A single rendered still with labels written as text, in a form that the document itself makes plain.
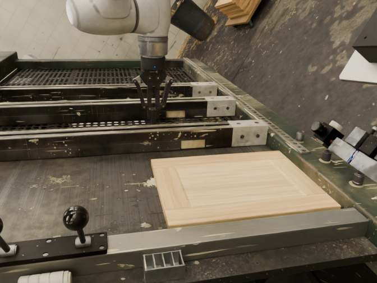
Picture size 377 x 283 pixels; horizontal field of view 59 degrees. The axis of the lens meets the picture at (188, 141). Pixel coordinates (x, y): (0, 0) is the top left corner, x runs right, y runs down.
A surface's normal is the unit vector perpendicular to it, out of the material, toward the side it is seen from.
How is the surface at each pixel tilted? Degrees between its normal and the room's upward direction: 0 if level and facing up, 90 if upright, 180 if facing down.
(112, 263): 90
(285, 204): 57
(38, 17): 90
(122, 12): 122
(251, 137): 90
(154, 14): 107
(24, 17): 90
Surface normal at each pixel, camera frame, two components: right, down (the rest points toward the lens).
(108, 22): 0.52, 0.66
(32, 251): 0.04, -0.92
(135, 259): 0.22, 0.39
